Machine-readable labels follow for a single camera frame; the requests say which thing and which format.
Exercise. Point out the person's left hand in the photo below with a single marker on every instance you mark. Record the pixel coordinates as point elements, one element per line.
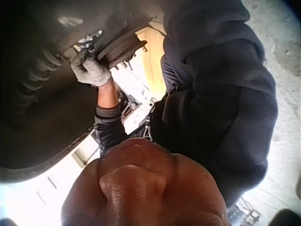
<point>95,73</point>

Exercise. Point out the metal brake caliper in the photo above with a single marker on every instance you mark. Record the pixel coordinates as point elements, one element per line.
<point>88,43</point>

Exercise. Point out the black coil spring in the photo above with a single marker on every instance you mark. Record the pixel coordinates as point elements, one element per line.
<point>38,73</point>

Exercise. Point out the rusty brake disc wheel hub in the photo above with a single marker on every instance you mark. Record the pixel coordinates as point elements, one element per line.
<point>120,48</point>

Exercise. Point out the white cluttered workbench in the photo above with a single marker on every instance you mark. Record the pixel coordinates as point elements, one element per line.
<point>137,110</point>

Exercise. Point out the dark car underbody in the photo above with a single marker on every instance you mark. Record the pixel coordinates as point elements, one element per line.
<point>47,131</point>

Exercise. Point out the light wooden board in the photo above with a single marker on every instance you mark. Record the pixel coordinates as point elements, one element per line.
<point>152,58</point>

